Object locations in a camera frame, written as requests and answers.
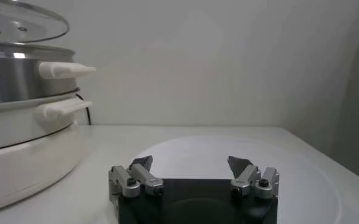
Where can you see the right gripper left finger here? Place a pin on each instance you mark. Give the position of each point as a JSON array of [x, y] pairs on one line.
[[145, 178]]

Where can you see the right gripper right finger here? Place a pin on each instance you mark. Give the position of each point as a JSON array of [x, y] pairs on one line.
[[246, 178]]

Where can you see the round glass lid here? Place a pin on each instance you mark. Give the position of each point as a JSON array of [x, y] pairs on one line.
[[30, 18]]

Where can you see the stainless steel steamer basket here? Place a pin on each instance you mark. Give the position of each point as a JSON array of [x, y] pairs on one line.
[[8, 79]]

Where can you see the white round plate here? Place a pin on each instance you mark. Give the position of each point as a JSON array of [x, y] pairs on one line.
[[197, 152]]

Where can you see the white electric cooker pot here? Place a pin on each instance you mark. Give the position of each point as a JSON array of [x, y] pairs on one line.
[[20, 170]]

